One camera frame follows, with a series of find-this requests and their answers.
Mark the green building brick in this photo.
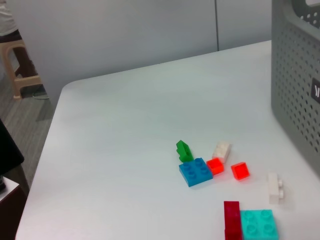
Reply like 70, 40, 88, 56
175, 139, 195, 163

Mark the blue building brick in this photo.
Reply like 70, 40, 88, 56
178, 157, 214, 188

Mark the white building brick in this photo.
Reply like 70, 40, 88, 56
211, 141, 232, 164
267, 172, 286, 205

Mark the small red brick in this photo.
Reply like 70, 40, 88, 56
230, 161, 250, 181
206, 157, 225, 176

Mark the grey-green perforated storage bin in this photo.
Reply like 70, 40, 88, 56
271, 0, 320, 167

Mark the dark red brick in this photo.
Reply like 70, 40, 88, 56
223, 200, 243, 240

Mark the beige plastic stool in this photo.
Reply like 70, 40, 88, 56
0, 39, 43, 101

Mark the teal building brick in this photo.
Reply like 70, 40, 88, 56
239, 209, 280, 240

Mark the black panel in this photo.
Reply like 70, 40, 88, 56
0, 117, 25, 177

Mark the white topped cabinet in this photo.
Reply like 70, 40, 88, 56
0, 174, 29, 240

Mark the seated person in white shirt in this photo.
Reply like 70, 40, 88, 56
0, 0, 40, 78

